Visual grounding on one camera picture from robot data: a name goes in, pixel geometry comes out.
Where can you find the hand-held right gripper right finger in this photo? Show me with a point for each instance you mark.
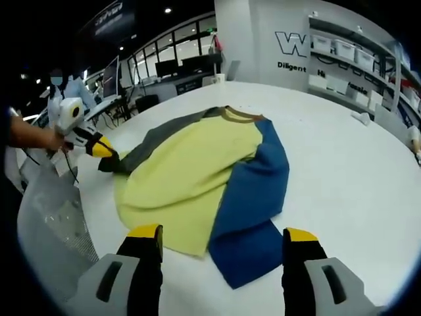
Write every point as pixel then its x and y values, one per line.
pixel 297 263

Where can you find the small white object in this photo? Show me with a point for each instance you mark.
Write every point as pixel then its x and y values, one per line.
pixel 361 118

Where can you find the pink hanging bag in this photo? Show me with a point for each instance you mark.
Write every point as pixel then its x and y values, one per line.
pixel 217 43

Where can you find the black computer monitor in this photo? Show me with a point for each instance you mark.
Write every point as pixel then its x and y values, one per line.
pixel 167 69
pixel 195 64

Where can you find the person's left hand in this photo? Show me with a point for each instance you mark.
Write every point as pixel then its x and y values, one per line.
pixel 60 143

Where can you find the white box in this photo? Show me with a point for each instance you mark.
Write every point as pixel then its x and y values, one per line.
pixel 213 80

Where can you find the black computer case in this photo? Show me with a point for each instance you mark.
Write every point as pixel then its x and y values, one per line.
pixel 146 102

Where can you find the grey mesh office chair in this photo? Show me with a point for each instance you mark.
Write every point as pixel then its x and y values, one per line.
pixel 49 214

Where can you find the dark hanging banner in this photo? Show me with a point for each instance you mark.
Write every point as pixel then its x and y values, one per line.
pixel 110 16

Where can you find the grey metal shelf rack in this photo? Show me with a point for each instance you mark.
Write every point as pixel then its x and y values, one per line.
pixel 378 66

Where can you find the grey office desk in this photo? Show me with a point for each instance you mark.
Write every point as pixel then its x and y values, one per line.
pixel 187 84

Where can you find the white storage bin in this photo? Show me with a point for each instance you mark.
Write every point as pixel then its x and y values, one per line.
pixel 343 50
pixel 365 56
pixel 320 43

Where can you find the grey desk chair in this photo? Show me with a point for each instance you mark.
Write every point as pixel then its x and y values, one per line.
pixel 233 69

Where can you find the large display screen on stand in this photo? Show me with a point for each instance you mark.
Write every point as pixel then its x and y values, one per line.
pixel 110 77

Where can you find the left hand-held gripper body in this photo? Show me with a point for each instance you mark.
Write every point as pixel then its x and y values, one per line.
pixel 70 113

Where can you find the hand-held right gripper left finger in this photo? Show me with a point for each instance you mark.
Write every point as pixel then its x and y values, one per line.
pixel 146 263

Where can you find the yellow garment blue grey sleeves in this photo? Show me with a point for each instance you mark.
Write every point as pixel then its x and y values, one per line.
pixel 184 164

